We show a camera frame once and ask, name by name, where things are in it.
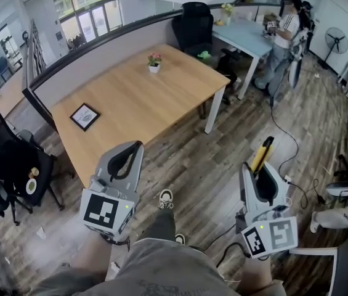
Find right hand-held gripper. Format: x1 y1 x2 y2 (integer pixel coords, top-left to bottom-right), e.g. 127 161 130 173
235 162 299 260

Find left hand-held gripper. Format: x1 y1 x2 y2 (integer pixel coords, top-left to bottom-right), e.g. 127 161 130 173
79 141 145 244

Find yellow utility knife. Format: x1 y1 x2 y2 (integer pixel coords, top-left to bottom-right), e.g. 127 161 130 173
249 136 275 175

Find person's left forearm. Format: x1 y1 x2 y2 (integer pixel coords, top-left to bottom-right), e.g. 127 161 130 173
68 231 116 278

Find person's right forearm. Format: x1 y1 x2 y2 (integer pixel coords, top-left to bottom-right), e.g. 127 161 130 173
240 255 273 291

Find person's left shoe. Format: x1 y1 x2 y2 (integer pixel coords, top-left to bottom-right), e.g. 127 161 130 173
158 189 175 210

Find wooden table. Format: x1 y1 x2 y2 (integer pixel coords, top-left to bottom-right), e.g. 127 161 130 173
51 43 231 188

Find white plate with food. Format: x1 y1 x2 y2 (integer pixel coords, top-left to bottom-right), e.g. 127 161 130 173
25 178 38 195

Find pink flowers in white pot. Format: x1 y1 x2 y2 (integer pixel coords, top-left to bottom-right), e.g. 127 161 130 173
147 52 163 74

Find grey office partition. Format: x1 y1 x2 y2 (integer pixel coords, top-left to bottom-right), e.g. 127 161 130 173
22 1 282 131

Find person's grey trousers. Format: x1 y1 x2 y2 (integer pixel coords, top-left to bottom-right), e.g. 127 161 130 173
27 208 287 296

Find blue chair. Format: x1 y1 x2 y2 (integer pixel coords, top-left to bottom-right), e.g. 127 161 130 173
0 56 14 80

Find black mesh office chair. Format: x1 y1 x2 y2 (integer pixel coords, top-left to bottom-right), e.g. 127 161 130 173
171 1 240 106

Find light blue desk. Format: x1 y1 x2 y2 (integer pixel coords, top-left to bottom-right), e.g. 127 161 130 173
211 19 275 101

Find black standing fan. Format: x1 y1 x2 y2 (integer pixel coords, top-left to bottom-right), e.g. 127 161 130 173
316 27 348 71

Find yellow flowers in vase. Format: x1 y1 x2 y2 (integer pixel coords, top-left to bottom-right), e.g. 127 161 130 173
221 2 235 27

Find black picture frame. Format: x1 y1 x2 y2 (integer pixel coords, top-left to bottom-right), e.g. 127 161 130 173
69 102 102 133

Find black floor cable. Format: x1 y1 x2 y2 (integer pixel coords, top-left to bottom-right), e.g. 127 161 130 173
269 99 320 210

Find white frame table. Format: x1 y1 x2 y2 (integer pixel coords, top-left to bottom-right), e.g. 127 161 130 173
289 246 338 296

